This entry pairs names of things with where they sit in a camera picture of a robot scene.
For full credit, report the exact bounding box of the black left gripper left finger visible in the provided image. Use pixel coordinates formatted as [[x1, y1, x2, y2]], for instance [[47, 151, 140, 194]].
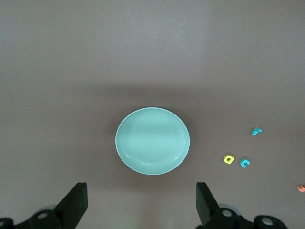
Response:
[[28, 182, 88, 229]]

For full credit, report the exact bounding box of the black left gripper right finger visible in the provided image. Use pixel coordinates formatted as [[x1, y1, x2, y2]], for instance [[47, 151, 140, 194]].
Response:
[[196, 182, 241, 229]]

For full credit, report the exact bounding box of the green plate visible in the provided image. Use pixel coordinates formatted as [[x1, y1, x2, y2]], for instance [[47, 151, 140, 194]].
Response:
[[115, 106, 191, 176]]

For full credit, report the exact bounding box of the brown table cover sheet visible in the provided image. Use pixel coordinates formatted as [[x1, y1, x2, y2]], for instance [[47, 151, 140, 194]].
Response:
[[0, 0, 305, 229]]

